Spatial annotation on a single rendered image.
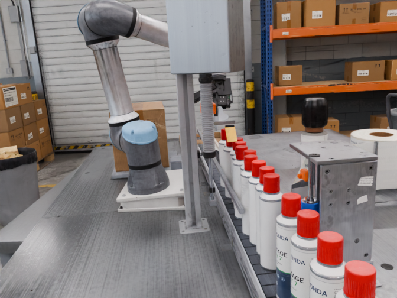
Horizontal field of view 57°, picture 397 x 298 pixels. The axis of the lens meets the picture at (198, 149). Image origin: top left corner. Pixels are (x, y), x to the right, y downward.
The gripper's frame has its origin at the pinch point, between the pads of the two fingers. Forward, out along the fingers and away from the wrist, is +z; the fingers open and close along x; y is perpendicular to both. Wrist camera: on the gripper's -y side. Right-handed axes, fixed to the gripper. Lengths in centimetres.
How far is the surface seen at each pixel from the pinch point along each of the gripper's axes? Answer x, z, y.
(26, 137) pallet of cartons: 313, -70, -193
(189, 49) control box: -56, -6, -12
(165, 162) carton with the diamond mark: 24.5, 9.9, -20.2
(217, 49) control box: -60, -4, -6
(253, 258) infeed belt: -56, 44, 0
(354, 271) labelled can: -99, 41, 2
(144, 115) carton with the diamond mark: 15.0, -10.1, -28.7
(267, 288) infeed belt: -66, 48, 0
